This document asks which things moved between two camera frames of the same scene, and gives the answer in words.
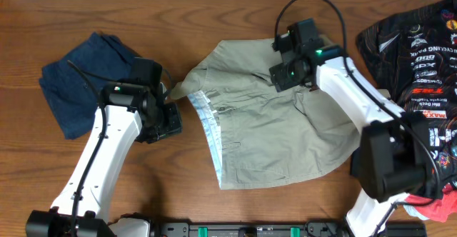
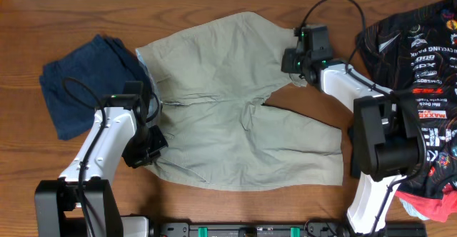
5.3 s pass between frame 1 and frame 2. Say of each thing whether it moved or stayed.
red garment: stayed
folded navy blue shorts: stayed
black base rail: stayed
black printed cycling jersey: stayed
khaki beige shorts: moved
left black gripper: moved
